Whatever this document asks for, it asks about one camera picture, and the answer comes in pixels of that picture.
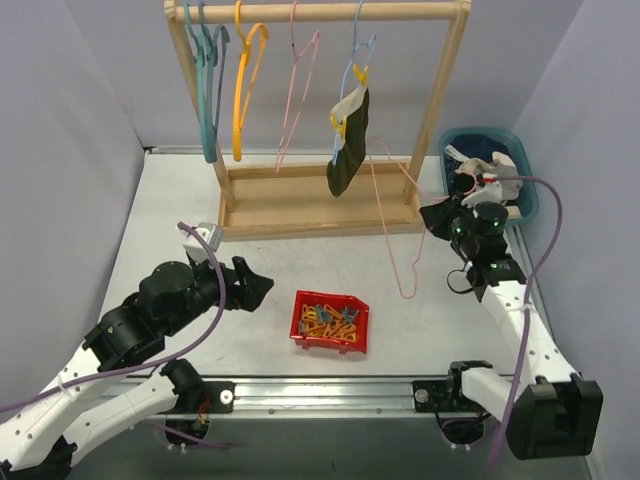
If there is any pink wire hanger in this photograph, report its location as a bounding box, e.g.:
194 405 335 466
367 136 481 300
274 1 320 173

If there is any grey underwear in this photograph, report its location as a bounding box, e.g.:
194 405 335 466
457 154 523 205

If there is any dark olive underwear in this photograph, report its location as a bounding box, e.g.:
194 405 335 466
326 89 370 198

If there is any light blue wire hanger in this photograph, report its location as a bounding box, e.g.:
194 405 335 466
330 1 377 160

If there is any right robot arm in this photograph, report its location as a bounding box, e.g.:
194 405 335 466
420 198 603 460

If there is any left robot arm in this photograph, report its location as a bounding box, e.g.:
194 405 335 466
1 257 274 479

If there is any black underwear in basin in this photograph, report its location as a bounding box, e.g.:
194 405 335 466
446 167 475 197

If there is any wooden hanger rack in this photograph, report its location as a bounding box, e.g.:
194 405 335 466
164 1 471 241

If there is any orange plastic hanger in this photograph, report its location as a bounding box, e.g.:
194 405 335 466
232 1 270 162

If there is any teal plastic hanger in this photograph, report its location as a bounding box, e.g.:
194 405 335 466
183 2 218 164

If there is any blue-grey plastic hanger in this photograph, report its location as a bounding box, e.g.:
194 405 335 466
198 1 230 136

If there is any teal plastic basin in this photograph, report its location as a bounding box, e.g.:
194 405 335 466
438 126 538 225

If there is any pile of coloured clips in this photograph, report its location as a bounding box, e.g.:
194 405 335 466
294 304 360 343

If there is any red plastic bin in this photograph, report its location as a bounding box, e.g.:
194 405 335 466
289 290 370 354

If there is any lower yellow clip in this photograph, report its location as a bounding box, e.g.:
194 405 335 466
330 115 347 138

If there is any yellow clip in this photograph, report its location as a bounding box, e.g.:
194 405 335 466
352 64 368 86
330 115 347 138

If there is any upper yellow clip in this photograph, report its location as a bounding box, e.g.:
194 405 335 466
352 64 368 86

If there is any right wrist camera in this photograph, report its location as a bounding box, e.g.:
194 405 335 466
461 174 503 208

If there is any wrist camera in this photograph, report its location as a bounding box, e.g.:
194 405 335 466
461 174 503 208
179 222 224 264

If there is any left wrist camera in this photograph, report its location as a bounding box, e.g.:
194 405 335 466
179 222 224 264

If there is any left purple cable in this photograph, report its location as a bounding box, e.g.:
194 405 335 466
0 222 236 451

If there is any aluminium rail base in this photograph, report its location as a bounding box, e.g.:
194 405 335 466
55 371 594 419

